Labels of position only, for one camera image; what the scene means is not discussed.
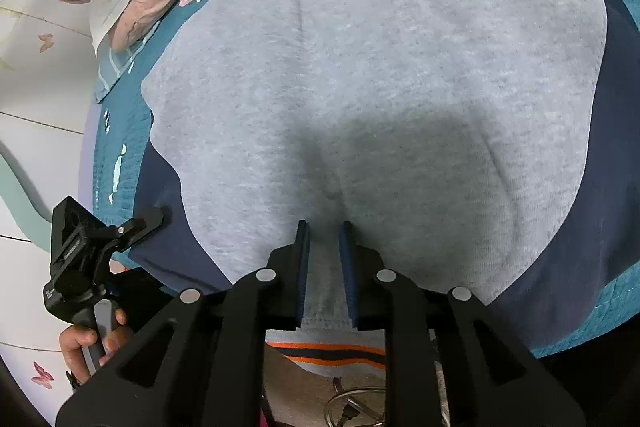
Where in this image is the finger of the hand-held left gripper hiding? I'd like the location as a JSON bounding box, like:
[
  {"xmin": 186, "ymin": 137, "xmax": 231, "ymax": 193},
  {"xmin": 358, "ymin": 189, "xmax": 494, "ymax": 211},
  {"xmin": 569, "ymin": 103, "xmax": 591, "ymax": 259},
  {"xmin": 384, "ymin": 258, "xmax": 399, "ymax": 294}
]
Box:
[{"xmin": 115, "ymin": 207, "xmax": 166, "ymax": 253}]

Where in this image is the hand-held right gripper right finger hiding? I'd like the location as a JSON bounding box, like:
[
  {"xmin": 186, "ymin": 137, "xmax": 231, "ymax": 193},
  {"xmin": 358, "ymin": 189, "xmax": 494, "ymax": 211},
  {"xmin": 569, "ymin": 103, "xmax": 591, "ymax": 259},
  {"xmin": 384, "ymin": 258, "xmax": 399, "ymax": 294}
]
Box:
[{"xmin": 339, "ymin": 221, "xmax": 586, "ymax": 427}]

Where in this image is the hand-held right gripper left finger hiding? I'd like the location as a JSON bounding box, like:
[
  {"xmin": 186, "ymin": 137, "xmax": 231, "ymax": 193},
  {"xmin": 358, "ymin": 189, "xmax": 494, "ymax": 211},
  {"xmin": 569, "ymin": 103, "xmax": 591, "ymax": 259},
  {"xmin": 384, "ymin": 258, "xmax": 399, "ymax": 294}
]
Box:
[{"xmin": 55, "ymin": 219, "xmax": 313, "ymax": 427}]

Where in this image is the grey jacket with navy sleeves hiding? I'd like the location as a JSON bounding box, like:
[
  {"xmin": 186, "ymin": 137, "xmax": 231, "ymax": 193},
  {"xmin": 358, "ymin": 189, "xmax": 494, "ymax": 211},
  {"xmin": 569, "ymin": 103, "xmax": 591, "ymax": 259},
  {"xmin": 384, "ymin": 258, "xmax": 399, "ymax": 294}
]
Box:
[{"xmin": 127, "ymin": 0, "xmax": 640, "ymax": 378}]

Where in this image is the person's left hand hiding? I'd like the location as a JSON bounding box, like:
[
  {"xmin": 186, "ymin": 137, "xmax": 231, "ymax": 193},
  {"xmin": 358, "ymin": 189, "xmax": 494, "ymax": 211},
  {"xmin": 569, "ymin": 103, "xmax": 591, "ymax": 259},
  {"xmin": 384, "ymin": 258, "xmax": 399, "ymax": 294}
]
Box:
[{"xmin": 60, "ymin": 310, "xmax": 134, "ymax": 383}]

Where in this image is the metal ring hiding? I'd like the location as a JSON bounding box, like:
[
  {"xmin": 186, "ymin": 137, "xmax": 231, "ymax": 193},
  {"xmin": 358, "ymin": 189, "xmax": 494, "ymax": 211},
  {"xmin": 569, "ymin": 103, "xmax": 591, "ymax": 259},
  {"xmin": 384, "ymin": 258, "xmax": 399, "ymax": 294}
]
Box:
[{"xmin": 325, "ymin": 386, "xmax": 392, "ymax": 427}]

